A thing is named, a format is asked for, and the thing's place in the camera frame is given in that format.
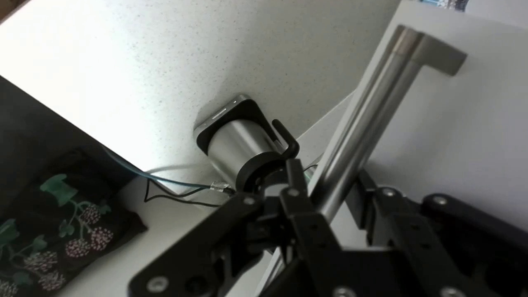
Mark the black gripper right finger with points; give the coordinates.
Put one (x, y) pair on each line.
(446, 247)

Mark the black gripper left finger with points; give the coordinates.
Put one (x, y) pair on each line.
(216, 254)

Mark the white upper cabinet door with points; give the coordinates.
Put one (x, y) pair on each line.
(464, 136)

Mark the black steel coffee maker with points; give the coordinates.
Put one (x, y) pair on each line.
(241, 145)

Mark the dark floral cushion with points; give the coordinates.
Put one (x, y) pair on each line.
(59, 224)

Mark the steel cabinet door handle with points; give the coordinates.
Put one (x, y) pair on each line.
(375, 105)

